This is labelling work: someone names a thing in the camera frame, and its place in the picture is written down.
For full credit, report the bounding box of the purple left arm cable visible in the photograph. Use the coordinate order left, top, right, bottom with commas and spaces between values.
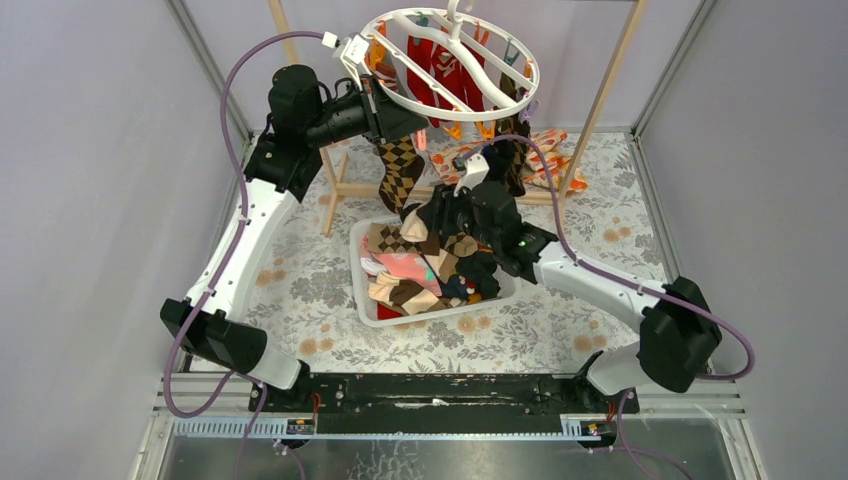
161, 30, 326, 480

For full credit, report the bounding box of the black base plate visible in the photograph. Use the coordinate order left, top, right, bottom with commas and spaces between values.
248, 373, 633, 415

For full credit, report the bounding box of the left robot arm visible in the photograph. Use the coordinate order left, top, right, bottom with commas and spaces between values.
160, 65, 427, 411

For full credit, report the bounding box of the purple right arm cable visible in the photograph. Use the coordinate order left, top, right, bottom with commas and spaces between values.
457, 133, 757, 480

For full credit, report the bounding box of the brown yellow argyle sock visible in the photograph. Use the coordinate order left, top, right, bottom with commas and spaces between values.
377, 137, 425, 213

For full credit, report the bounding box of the orange patterned cloth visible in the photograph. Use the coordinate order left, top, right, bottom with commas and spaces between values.
429, 129, 571, 194

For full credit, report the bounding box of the pink clothespin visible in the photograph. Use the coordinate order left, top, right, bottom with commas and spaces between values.
412, 129, 428, 151

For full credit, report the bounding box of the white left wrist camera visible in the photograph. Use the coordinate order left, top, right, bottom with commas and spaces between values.
321, 31, 369, 91

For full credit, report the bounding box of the dark green sock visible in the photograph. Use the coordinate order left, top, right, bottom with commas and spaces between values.
456, 251, 501, 300

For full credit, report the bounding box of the red sock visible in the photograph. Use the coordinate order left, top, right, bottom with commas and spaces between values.
406, 37, 485, 111

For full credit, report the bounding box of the brown beige striped sock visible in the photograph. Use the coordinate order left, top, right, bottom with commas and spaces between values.
360, 212, 482, 320

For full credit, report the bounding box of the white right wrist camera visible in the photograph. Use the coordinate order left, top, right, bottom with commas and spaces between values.
453, 153, 489, 197

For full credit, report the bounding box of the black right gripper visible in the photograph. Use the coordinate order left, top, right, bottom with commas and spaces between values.
415, 177, 499, 251

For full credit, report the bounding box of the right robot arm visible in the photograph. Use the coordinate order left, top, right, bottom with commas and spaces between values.
415, 182, 722, 412

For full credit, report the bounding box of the white round sock hanger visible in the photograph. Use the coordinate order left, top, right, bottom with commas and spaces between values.
356, 1, 541, 123

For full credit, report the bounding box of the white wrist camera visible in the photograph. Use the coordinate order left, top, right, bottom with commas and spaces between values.
453, 153, 489, 197
321, 31, 369, 91

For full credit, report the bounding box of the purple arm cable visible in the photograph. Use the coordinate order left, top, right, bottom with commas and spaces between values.
161, 30, 326, 480
457, 133, 757, 480

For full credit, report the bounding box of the beige green argyle sock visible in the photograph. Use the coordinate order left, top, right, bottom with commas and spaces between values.
366, 223, 420, 254

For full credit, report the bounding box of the white laundry basket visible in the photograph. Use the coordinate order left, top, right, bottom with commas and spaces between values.
350, 216, 519, 327

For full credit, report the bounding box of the brown argyle hanging sock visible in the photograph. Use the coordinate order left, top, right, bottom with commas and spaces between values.
490, 72, 534, 197

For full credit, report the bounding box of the wooden drying rack frame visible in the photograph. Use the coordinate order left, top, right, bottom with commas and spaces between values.
267, 1, 648, 238

